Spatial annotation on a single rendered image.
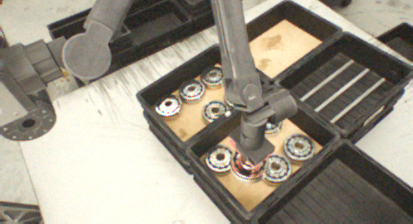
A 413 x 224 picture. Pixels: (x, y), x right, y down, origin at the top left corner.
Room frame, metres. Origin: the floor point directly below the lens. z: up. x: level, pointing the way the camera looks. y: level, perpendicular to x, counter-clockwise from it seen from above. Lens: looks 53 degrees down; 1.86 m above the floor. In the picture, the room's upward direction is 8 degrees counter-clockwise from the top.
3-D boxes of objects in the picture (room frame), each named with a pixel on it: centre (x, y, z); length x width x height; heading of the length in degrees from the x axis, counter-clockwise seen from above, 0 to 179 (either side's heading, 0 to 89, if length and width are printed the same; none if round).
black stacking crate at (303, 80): (0.76, -0.50, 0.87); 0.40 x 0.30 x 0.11; 123
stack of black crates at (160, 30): (1.80, 0.23, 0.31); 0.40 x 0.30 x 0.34; 115
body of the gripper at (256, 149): (0.42, -0.11, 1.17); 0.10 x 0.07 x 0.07; 31
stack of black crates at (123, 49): (1.63, 0.59, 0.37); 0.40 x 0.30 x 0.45; 115
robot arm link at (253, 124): (0.42, -0.11, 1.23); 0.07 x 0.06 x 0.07; 114
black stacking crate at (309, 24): (1.01, -0.34, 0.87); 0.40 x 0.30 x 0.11; 123
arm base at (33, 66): (0.45, 0.29, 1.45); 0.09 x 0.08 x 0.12; 25
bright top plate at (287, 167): (0.49, -0.20, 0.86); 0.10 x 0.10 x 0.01
